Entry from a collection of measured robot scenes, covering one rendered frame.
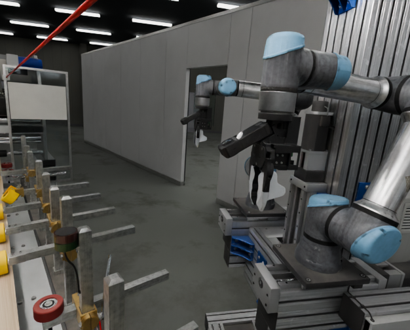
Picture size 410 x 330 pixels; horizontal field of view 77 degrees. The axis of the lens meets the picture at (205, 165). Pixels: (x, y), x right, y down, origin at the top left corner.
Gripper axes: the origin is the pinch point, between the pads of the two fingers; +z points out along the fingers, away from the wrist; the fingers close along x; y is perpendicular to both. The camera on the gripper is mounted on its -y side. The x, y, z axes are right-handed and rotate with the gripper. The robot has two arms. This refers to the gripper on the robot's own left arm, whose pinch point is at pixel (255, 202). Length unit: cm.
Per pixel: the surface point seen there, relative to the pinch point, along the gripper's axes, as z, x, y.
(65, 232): 17, 20, -46
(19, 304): 69, 57, -78
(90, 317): 45, 20, -40
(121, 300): 23.3, 0.0, -29.2
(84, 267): 29, 21, -42
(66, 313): 46, 23, -48
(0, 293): 42, 29, -69
